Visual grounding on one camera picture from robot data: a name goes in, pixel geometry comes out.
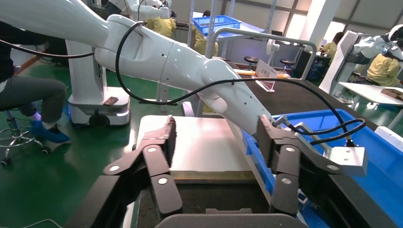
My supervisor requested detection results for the black round stool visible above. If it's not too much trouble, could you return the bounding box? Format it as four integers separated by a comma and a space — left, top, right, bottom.
244, 56, 259, 70
279, 59, 295, 74

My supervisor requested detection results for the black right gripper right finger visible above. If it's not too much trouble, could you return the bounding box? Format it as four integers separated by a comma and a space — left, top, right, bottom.
257, 114, 399, 228

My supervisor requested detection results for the short wooden edge strip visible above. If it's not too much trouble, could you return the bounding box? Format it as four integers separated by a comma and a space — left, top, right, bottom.
234, 69, 290, 79

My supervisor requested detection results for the seated person in dark trousers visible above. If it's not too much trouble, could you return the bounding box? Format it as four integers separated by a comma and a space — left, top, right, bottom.
0, 21, 72, 145

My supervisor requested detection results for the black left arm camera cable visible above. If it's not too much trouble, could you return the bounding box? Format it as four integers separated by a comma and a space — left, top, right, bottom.
115, 20, 367, 148

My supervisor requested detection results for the acrylic sign with red card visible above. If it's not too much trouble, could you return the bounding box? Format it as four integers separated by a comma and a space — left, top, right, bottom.
253, 59, 279, 93

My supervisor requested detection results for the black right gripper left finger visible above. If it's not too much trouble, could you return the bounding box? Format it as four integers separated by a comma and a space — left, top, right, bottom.
64, 115, 184, 228

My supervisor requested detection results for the metal swivel stool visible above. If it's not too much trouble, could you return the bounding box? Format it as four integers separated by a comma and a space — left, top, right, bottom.
0, 109, 53, 167

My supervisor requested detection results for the person in yellow shirt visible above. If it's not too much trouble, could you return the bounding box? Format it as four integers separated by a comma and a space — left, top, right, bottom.
320, 31, 345, 62
192, 10, 219, 57
366, 53, 402, 88
145, 16, 177, 39

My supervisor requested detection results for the white robot base with column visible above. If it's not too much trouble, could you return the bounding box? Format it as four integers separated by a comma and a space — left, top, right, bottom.
65, 39, 131, 128

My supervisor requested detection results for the grey tube handrail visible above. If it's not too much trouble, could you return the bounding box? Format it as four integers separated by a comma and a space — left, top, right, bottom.
206, 28, 318, 80

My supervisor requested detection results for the white robot with tall column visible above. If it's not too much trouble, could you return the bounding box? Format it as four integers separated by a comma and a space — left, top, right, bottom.
318, 23, 403, 95

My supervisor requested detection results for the white work table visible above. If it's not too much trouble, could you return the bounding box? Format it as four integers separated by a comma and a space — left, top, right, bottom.
339, 82, 403, 109

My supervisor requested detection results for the open cardboard box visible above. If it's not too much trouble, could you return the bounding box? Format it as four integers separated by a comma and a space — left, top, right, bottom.
380, 88, 403, 101

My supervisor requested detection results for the large blue plastic bin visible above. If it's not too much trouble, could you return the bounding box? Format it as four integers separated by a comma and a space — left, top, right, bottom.
241, 108, 403, 228

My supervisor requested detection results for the white side table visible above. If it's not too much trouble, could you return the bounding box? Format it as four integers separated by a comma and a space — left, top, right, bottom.
135, 114, 252, 173

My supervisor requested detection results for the small blue plastic bin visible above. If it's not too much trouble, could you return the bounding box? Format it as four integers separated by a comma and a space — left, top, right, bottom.
192, 15, 242, 36

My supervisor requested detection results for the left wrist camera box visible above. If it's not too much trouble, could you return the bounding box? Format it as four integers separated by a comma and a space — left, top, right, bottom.
296, 122, 369, 178

